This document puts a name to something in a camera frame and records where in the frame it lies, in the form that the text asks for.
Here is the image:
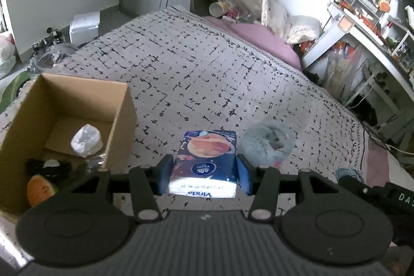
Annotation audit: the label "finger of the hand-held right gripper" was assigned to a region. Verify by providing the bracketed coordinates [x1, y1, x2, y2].
[336, 177, 377, 199]

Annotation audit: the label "black soft item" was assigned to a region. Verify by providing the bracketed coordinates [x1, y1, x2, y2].
[25, 159, 72, 182]

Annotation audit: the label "black tripod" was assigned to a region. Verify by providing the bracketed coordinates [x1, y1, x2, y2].
[32, 26, 67, 54]

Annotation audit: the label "white plastic bags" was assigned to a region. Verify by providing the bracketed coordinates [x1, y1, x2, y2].
[268, 0, 323, 44]

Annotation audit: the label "printed bag under desk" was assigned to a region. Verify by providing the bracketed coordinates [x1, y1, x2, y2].
[323, 46, 359, 95]

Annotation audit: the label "blue fluffy plush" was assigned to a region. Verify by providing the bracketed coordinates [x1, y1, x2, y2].
[335, 167, 364, 183]

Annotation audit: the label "blue tissue pack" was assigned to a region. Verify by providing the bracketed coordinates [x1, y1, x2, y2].
[168, 129, 239, 198]

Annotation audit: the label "clear plastic wrapper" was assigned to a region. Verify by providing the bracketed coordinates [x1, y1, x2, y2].
[72, 154, 108, 175]

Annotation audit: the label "orange and green plush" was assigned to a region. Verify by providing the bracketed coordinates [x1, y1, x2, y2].
[26, 174, 59, 207]

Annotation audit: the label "paper cup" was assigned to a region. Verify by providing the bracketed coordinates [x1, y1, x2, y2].
[208, 1, 231, 18]

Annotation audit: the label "brown cardboard box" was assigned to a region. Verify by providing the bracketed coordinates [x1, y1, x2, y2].
[0, 72, 138, 222]

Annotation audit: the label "green cloth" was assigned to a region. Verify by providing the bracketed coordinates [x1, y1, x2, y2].
[0, 71, 31, 113]

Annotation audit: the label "clear plastic bag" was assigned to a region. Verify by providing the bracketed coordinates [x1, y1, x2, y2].
[36, 44, 79, 70]

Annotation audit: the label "white box appliance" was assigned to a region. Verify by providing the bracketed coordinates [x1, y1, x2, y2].
[69, 11, 101, 44]

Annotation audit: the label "white plastic bag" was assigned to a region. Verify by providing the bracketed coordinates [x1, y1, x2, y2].
[0, 31, 17, 78]

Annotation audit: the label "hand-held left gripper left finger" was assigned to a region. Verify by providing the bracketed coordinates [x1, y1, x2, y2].
[92, 154, 175, 222]

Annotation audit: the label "grey fluffy plush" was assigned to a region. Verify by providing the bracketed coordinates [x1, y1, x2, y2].
[241, 121, 296, 171]

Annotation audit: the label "white soft lump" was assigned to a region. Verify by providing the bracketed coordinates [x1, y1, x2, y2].
[70, 124, 104, 158]

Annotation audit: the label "white desk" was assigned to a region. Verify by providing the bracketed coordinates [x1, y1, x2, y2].
[301, 0, 414, 137]

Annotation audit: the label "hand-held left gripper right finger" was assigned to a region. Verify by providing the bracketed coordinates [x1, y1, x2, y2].
[236, 154, 326, 221]

